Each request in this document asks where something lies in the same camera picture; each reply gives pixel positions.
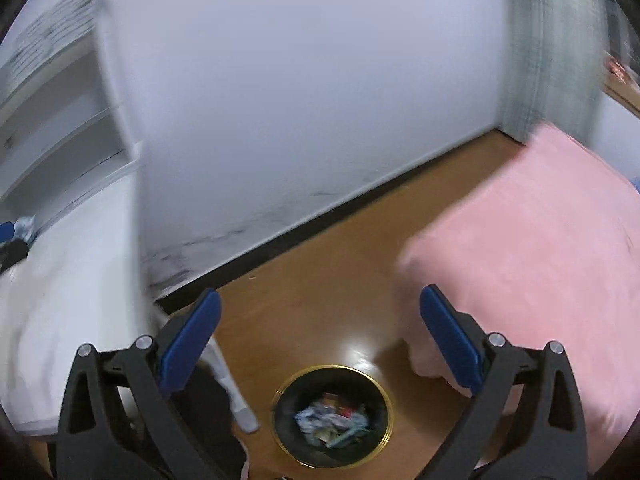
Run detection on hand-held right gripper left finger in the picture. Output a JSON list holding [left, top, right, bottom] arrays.
[[56, 287, 223, 480]]

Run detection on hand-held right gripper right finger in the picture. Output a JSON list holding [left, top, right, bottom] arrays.
[[419, 284, 590, 480]]

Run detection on white paper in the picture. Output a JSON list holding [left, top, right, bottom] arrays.
[[14, 215, 39, 242]]

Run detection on black bin with gold rim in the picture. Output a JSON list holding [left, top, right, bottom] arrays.
[[271, 364, 395, 470]]

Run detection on heap of wrappers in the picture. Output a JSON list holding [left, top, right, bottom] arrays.
[[294, 393, 374, 449]]

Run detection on dark cloth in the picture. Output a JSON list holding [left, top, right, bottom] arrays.
[[170, 360, 252, 480]]

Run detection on white shelf unit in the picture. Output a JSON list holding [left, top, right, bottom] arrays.
[[0, 0, 143, 228]]

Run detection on bed with pink blanket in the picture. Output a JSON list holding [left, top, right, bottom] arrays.
[[395, 122, 640, 476]]

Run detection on grey checked curtain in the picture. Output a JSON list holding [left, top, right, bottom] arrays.
[[500, 0, 610, 147]]

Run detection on window with wooden sill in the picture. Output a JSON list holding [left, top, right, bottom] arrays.
[[602, 0, 640, 117]]

